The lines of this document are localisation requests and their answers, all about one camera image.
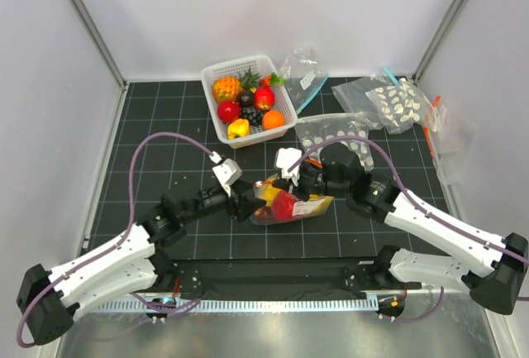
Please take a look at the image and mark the black cutting mat with grid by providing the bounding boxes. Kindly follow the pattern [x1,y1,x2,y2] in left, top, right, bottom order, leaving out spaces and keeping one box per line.
[82,81,435,260]

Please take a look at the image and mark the yellow bell pepper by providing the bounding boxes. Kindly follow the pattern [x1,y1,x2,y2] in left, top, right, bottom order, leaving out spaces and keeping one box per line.
[227,118,251,140]

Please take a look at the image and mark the orange zipper clear bag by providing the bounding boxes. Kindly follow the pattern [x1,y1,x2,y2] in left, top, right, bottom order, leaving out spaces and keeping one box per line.
[250,174,334,226]

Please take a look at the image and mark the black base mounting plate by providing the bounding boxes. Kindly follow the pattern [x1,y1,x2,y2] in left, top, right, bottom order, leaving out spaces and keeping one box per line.
[126,256,421,299]

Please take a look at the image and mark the slotted white cable duct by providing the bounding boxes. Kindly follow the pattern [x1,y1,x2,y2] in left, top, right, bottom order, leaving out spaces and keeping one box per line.
[91,295,379,314]

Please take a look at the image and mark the yellow banana bunch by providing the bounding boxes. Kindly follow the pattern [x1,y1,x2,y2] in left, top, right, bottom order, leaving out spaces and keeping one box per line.
[292,197,333,217]

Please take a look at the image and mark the aluminium frame post right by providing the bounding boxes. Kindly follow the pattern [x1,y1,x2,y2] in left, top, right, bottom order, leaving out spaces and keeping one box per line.
[413,0,468,83]

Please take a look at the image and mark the aluminium frame post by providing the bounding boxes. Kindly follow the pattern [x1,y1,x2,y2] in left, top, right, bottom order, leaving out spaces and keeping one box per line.
[69,0,126,90]
[413,0,468,83]

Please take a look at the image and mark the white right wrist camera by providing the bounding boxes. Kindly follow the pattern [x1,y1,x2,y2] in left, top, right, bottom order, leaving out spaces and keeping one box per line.
[274,148,303,186]

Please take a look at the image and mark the light blue zipper dotted bag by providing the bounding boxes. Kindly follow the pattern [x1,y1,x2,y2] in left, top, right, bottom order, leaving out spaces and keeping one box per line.
[331,73,438,134]

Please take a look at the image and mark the orange zipper bag at right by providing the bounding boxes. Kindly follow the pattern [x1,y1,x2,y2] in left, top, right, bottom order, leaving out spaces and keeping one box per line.
[423,96,478,186]

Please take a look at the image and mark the blue zipper clear bag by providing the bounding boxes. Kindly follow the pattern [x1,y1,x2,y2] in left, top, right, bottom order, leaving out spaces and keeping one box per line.
[279,45,329,114]

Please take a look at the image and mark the aluminium frame post left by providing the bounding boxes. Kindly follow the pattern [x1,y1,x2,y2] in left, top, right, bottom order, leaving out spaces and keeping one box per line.
[69,0,126,90]

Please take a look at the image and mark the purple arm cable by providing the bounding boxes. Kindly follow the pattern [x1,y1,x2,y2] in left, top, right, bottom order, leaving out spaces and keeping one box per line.
[15,131,222,349]
[288,135,529,322]

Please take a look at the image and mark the red strawberry with leaves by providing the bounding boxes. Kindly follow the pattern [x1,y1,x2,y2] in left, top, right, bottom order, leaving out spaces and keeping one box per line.
[260,73,286,87]

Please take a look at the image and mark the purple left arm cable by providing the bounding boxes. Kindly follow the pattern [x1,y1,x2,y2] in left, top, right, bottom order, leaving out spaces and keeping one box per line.
[15,131,222,349]

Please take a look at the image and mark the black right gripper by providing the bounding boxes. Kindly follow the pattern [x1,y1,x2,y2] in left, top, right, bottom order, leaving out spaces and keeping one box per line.
[273,165,350,202]

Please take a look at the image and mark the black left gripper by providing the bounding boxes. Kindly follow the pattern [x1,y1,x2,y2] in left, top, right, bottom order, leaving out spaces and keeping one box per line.
[181,177,266,225]

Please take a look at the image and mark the white dotted clear bag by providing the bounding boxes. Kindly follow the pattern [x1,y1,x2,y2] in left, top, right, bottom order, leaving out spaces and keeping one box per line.
[294,113,374,171]

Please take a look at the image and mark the orange toy pineapple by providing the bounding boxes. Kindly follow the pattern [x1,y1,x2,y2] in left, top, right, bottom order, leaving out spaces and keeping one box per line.
[212,75,243,103]

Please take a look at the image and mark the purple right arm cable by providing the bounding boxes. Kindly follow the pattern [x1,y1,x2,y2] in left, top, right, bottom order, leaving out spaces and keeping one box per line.
[288,135,529,322]

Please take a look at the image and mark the white plastic fruit basket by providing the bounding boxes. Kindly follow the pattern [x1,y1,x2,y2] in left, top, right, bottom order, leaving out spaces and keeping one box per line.
[201,55,298,149]

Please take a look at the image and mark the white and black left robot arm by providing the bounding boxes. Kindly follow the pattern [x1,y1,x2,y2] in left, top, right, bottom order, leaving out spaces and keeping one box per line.
[17,180,266,348]

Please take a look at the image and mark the yellow lemon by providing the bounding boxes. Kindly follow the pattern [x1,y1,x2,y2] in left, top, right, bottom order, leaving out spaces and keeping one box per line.
[256,174,280,210]

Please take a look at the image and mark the orange fruit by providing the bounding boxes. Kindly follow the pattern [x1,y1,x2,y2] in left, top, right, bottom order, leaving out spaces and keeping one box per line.
[262,110,285,131]

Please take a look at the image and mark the red bell pepper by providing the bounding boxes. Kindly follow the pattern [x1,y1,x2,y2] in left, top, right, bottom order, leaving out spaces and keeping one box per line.
[271,190,297,222]

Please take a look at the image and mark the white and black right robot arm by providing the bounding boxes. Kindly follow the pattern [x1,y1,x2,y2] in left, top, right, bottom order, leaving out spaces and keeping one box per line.
[273,138,528,315]

